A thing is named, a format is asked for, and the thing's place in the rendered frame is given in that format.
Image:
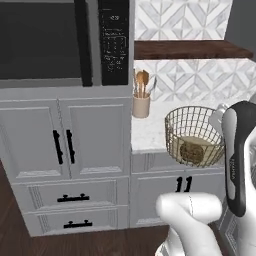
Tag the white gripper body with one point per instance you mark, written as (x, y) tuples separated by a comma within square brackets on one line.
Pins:
[(216, 118)]

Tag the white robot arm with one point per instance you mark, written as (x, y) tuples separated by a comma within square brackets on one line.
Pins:
[(186, 213)]

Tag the grey counter cabinet door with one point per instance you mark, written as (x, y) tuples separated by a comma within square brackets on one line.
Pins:
[(150, 196)]

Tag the grey side cabinet panel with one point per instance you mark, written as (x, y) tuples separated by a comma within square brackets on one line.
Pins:
[(230, 230)]

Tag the brown round item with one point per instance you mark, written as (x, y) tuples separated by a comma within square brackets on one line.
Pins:
[(191, 152)]

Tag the grey metal utensil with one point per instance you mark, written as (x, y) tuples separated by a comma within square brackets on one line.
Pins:
[(152, 86)]

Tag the dark wooden shelf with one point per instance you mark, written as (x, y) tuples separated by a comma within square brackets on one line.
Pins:
[(190, 49)]

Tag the beige utensil pot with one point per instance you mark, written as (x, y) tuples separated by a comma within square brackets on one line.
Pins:
[(141, 106)]

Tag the wooden spoon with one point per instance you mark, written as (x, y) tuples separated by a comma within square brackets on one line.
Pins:
[(142, 81)]

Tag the wooden spatula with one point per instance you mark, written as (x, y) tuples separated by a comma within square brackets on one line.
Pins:
[(135, 83)]

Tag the grey drawer front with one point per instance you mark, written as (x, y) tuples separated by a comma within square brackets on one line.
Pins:
[(103, 218), (100, 193)]

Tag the black and grey microwave oven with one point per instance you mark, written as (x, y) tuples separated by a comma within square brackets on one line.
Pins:
[(40, 40)]

